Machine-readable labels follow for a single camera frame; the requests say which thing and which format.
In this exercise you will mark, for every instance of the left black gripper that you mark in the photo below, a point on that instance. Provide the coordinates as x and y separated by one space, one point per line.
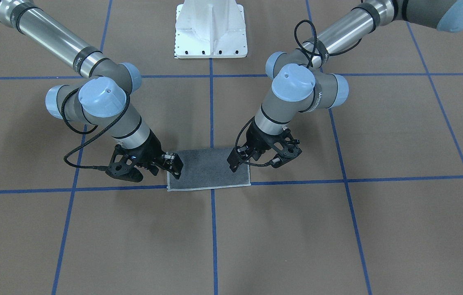
258 140

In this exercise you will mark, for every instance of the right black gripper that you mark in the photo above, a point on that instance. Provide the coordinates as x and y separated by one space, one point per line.
151 149

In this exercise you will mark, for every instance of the pink and grey towel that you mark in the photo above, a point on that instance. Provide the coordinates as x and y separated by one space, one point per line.
207 169

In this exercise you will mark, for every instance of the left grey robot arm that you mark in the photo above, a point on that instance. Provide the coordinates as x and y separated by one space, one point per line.
298 85

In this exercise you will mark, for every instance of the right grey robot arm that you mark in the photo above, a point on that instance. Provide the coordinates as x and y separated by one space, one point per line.
101 102

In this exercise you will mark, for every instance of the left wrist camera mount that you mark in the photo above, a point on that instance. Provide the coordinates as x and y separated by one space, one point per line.
289 145

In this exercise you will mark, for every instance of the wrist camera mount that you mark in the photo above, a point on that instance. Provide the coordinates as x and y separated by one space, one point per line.
289 145
122 166

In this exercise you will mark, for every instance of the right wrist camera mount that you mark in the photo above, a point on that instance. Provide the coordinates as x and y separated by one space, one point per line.
122 166

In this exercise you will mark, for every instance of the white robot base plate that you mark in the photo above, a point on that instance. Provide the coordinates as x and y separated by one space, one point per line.
210 29

